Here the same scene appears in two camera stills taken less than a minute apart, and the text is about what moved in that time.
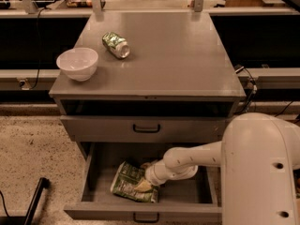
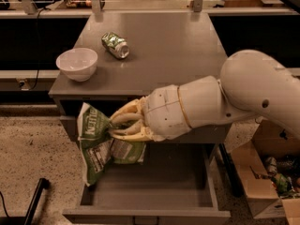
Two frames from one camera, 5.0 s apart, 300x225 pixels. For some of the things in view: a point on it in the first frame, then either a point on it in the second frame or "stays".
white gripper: (152, 174) to (165, 112)
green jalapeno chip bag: (126, 177) to (98, 147)
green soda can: (116, 45) stays
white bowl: (79, 64) stays
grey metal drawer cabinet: (175, 90) stays
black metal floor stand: (43, 183) stays
